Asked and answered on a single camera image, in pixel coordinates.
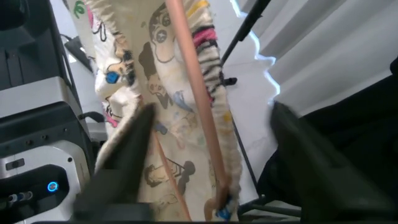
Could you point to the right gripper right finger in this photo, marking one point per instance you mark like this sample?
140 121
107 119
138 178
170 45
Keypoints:
326 174

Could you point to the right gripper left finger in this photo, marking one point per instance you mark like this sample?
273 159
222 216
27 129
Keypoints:
118 180

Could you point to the black garment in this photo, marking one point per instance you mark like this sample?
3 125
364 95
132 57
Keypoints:
357 124

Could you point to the cream printed garment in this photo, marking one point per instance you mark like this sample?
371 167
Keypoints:
174 109

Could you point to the pink clothes hanger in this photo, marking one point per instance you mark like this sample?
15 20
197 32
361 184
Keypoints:
196 81

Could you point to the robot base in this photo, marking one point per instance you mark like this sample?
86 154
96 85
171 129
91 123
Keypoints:
34 124

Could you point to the black clothes rack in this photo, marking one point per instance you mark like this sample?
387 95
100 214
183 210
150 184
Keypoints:
245 25

